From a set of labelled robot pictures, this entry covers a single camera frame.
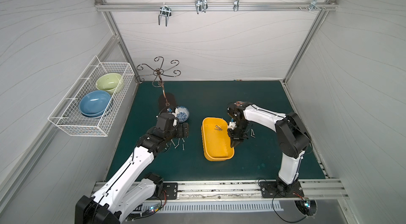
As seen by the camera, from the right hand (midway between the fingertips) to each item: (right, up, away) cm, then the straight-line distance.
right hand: (232, 145), depth 85 cm
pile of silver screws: (-7, +7, +11) cm, 15 cm away
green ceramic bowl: (-60, +34, -11) cm, 70 cm away
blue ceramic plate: (-61, +24, -20) cm, 69 cm away
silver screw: (-31, 0, +4) cm, 31 cm away
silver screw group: (-28, -1, +4) cm, 28 cm away
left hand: (-27, +12, -5) cm, 30 cm away
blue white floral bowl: (-30, +16, +16) cm, 37 cm away
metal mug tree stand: (-39, +40, -3) cm, 56 cm away
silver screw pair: (+13, +5, +8) cm, 17 cm away
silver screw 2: (-33, 0, +4) cm, 34 cm away
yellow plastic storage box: (-9, +2, +6) cm, 10 cm away
